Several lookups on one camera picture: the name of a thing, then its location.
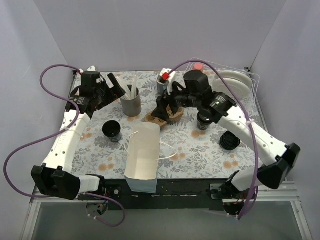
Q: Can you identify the dark takeout coffee cup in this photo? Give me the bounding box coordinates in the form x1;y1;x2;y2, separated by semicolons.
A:
197;113;213;131

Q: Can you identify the white blue paper bag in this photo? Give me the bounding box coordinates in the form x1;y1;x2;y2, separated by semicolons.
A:
123;121;180;194

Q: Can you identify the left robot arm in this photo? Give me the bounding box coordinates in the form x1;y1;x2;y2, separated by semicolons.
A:
31;71;126;200

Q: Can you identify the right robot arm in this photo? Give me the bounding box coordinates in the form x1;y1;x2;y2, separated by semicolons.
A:
151;70;301;199

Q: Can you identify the brown cardboard cup carrier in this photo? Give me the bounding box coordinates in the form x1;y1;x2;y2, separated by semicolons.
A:
144;105;184;129

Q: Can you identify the blue ceramic mug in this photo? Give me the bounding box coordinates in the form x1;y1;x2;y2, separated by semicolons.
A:
156;76;167;95

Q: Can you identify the grey straw holder cup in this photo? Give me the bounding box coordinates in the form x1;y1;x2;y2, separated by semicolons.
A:
120;84;142;117

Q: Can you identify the pink plastic cup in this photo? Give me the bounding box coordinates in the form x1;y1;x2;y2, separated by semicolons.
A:
192;62;204;73

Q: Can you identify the white plate front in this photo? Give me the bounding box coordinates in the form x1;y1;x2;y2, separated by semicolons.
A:
212;78;251;99

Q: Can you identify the white plate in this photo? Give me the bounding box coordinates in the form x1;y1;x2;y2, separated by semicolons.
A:
219;70;253;88
212;78;251;99

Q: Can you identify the white plate back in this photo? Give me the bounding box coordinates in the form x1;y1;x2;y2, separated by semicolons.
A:
219;70;253;88

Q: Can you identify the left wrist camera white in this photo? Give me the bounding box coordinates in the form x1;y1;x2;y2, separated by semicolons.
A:
87;65;97;72

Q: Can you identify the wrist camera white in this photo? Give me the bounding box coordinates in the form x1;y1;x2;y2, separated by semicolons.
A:
87;65;97;72
158;68;176;95

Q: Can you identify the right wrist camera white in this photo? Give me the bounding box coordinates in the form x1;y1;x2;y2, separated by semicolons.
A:
158;68;176;95

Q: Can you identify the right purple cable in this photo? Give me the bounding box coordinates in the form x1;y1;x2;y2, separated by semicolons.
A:
169;59;260;221

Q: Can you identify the purple cable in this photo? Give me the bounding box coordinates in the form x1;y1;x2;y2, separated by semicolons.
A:
169;59;260;221
2;64;126;228

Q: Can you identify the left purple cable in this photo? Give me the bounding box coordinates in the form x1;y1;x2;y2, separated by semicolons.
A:
2;64;126;228

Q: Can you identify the white wire dish rack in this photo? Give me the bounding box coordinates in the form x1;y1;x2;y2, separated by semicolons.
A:
186;58;260;117

